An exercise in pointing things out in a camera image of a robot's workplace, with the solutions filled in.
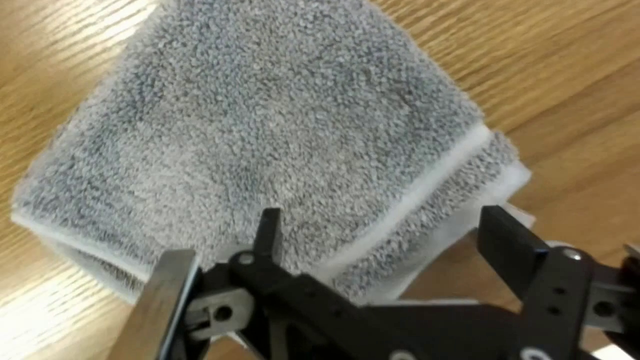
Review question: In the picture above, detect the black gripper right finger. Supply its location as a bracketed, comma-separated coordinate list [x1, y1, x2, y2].
[479, 204, 596, 360]

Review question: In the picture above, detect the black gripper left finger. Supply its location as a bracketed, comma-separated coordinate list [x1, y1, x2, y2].
[229, 206, 351, 360]

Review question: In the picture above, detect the grey towel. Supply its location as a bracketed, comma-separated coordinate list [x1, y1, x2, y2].
[8, 0, 537, 308]

